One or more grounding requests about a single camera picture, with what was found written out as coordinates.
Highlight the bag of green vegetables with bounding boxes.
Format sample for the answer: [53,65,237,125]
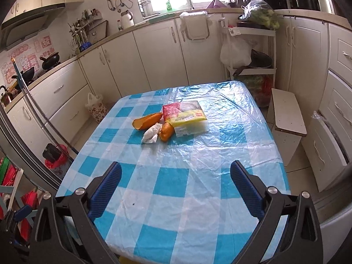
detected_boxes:
[241,0,279,30]

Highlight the white stool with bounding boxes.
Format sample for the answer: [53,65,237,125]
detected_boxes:
[271,88,307,167]

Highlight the red and green bag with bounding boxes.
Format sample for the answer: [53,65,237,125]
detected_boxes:
[242,74,273,108]

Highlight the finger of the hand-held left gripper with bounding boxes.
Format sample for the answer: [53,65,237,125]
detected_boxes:
[12,205,33,222]

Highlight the cream drawer cabinet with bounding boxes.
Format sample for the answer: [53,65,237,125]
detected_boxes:
[301,22,352,193]

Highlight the red plastic bag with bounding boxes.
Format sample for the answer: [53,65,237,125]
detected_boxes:
[45,144,74,171]

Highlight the utensil wall rack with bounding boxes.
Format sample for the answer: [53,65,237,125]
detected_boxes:
[69,9,102,53]

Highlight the grey broom handle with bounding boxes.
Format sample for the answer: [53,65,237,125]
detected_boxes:
[10,58,79,153]

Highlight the white tissue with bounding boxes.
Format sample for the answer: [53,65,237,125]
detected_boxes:
[141,123,163,144]

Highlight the black framed tray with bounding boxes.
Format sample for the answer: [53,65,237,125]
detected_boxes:
[89,21,108,40]

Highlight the range hood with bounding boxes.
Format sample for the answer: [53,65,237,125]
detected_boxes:
[0,4,65,50]

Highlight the white folding rack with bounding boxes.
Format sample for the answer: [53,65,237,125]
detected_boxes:
[0,168,26,212]

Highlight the pink wall stickers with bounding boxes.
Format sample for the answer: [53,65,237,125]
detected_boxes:
[0,34,55,84]

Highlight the white thermos jug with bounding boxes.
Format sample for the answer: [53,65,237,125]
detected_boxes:
[120,10,135,28]

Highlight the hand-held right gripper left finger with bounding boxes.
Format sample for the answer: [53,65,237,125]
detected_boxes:
[27,162,122,264]

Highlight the black cooking pot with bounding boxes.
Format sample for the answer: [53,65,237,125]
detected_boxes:
[287,0,317,10]

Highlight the white trolley rack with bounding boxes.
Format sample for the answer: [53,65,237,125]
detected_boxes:
[220,18,277,88]

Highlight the black wok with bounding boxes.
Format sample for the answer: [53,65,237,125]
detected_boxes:
[40,52,60,70]

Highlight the black saucepan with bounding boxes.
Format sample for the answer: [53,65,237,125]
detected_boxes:
[11,66,36,88]

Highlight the orange fruit peel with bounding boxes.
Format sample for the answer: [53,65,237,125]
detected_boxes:
[132,113,163,130]
[159,122,174,142]

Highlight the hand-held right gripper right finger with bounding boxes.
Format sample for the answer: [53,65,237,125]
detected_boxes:
[230,160,325,264]

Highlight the black pouch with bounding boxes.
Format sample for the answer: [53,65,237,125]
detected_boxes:
[42,143,61,161]

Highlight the blue checked plastic tablecloth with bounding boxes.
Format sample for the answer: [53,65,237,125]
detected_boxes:
[55,81,292,264]

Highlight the cream base cabinets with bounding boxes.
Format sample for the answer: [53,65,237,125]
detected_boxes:
[5,14,330,154]

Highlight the grey door frame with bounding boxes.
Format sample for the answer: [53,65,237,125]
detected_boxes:
[0,104,64,196]

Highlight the black frying pan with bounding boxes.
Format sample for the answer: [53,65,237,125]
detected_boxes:
[234,49,274,76]

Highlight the small patterned trash bag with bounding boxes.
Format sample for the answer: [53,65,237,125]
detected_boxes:
[85,93,108,124]

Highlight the white hanging bin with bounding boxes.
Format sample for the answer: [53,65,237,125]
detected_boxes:
[179,11,211,42]

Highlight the large white plastic bag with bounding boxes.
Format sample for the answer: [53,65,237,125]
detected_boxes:
[220,37,252,68]

